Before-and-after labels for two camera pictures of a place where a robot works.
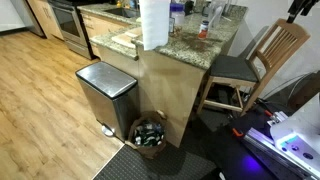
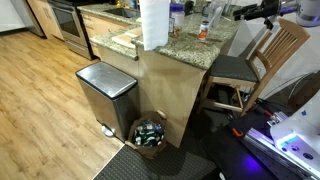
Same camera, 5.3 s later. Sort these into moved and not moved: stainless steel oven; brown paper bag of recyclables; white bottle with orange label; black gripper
Moved: black gripper
Not moved: stainless steel oven; white bottle with orange label; brown paper bag of recyclables
